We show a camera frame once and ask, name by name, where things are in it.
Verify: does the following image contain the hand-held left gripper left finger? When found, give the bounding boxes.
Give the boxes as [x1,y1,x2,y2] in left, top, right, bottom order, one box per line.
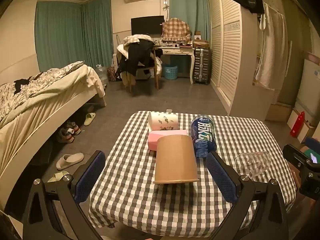
[21,150,107,240]

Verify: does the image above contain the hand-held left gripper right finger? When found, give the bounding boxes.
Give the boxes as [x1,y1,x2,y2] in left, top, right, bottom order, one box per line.
[206,151,289,240]

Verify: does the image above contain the brown paper cup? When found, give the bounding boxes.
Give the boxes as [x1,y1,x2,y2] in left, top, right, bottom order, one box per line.
[153,134,200,185]

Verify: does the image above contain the clear glass cup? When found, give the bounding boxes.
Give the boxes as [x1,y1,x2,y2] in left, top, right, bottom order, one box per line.
[234,151,272,178]

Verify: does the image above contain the white floral paper cup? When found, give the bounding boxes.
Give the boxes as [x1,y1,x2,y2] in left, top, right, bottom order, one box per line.
[147,111,179,132]

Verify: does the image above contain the beige slipper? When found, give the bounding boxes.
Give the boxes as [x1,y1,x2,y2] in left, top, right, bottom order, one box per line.
[56,152,85,171]

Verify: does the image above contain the pale green slipper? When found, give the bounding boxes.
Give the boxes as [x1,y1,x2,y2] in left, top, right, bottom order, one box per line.
[47,171,69,183]

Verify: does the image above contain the grey checkered tablecloth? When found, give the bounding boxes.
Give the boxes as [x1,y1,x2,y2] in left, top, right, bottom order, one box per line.
[89,110,297,232]

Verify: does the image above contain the red bottle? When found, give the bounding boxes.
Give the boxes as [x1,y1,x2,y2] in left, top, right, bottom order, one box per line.
[290,111,305,138]

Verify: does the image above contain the blue drink bottle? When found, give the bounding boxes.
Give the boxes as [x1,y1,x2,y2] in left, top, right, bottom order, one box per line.
[191,114,217,158]

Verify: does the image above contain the pair of sneakers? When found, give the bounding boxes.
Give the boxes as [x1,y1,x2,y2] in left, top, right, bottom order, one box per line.
[58,121,82,143]

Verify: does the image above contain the pink tissue box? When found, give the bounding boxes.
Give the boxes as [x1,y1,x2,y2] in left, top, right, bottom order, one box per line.
[147,129,189,152]

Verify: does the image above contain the bed with cream sheet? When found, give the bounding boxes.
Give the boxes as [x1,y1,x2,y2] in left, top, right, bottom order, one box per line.
[0,61,108,207]

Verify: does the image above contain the white cabinet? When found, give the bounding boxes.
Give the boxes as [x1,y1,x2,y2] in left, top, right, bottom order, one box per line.
[295,52,320,122]

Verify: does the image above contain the clear water jug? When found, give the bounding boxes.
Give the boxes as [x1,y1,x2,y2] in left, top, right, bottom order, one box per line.
[95,64,109,87]

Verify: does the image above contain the patterned bag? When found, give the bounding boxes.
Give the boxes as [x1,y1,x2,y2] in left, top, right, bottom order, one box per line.
[107,66,118,82]

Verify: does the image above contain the patterned blanket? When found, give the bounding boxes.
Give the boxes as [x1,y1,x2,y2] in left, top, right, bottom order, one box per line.
[0,61,85,122]

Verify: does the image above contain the silver suitcase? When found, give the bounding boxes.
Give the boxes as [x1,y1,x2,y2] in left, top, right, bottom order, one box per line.
[194,47,210,85]

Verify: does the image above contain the blue plastic basket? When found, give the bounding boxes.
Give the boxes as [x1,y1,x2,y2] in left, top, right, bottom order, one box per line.
[164,64,178,80]

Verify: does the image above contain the wooden chair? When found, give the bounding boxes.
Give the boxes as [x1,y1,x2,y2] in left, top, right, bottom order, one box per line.
[122,44,163,92]

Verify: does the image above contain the white towel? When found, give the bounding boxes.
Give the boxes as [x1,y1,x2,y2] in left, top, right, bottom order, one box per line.
[254,4,285,83]

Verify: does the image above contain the white louvered wardrobe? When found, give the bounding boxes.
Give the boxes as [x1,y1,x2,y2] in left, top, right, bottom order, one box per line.
[207,0,266,117]

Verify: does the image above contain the black clothes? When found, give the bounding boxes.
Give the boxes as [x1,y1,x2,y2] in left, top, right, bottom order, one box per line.
[114,39,163,79]

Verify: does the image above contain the white desk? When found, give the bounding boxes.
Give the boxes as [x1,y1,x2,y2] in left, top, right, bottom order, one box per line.
[157,45,195,85]

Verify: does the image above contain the green curtain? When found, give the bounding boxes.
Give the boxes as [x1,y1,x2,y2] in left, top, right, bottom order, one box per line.
[169,0,211,42]
[35,0,113,72]

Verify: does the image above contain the plaid cloth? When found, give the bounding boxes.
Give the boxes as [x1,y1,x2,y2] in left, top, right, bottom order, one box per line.
[162,18,192,42]

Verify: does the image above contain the black monitor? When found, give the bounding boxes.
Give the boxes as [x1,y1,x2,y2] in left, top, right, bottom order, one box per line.
[131,15,165,36]

